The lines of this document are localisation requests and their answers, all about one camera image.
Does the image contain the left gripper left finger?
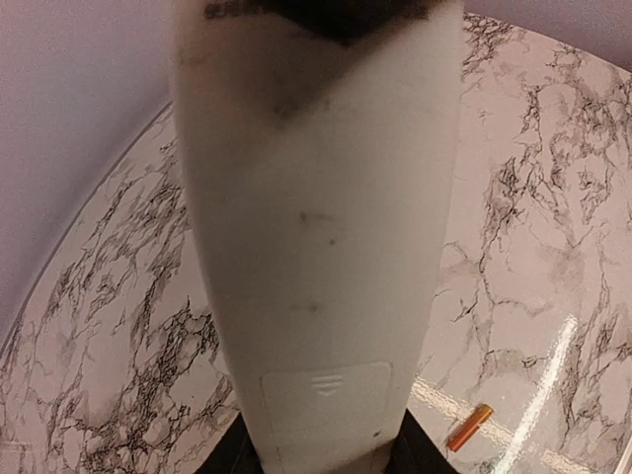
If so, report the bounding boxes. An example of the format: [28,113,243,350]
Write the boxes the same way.
[195,415,264,474]

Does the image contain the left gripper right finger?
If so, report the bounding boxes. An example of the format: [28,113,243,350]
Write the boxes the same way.
[384,410,458,474]

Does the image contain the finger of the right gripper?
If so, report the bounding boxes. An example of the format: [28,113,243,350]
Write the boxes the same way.
[204,0,429,45]

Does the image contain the orange AA battery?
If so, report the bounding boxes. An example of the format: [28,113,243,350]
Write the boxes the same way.
[446,404,494,452]

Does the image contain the white remote control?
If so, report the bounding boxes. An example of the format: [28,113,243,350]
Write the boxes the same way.
[170,1,464,473]

